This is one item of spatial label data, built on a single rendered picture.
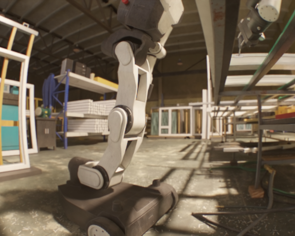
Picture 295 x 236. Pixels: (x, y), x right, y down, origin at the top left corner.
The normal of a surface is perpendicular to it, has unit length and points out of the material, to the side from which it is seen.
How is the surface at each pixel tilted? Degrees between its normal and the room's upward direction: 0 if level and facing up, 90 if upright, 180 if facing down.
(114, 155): 115
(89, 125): 90
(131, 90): 90
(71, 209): 90
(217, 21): 180
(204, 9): 180
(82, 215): 90
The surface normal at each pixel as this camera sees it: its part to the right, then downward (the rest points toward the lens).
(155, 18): 0.28, 0.51
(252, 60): -0.40, -0.04
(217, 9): 0.00, 1.00
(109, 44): -0.64, 0.29
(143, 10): -0.43, 0.22
